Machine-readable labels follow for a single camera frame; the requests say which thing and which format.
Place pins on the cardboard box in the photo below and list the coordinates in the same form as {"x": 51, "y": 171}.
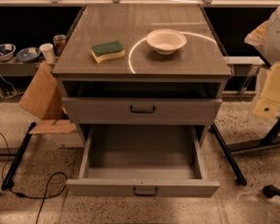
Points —
{"x": 43, "y": 100}

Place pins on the grey drawer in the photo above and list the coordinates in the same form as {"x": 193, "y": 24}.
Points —
{"x": 142, "y": 161}
{"x": 148, "y": 111}

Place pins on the black left stand leg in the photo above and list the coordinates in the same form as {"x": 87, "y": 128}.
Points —
{"x": 8, "y": 180}

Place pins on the brown glass jar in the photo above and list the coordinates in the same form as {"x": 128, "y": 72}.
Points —
{"x": 59, "y": 42}

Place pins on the blue bowl left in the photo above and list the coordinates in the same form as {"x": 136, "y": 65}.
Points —
{"x": 6, "y": 52}

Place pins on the blue bowl right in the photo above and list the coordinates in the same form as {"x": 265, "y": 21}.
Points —
{"x": 28, "y": 55}

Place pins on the black right stand leg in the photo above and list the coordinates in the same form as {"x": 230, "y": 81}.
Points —
{"x": 240, "y": 179}

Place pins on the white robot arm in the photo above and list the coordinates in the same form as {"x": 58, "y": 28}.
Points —
{"x": 266, "y": 40}

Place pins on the grey top drawer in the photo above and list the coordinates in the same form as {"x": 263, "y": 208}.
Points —
{"x": 148, "y": 111}

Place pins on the white paper cup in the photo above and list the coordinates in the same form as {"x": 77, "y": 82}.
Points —
{"x": 47, "y": 50}

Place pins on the green yellow sponge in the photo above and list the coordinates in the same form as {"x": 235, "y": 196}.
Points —
{"x": 107, "y": 51}

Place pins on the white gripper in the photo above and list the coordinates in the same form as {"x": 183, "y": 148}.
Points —
{"x": 278, "y": 36}

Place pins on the black stand leg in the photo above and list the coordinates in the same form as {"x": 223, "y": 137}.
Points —
{"x": 240, "y": 179}
{"x": 8, "y": 180}

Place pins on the dark side table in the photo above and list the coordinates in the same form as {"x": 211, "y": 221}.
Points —
{"x": 270, "y": 139}

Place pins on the grey drawer cabinet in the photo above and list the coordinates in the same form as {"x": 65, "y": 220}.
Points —
{"x": 196, "y": 71}

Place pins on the white bowl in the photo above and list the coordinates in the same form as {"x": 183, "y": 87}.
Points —
{"x": 166, "y": 41}

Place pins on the blue bowl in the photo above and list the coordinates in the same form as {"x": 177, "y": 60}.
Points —
{"x": 28, "y": 55}
{"x": 6, "y": 52}

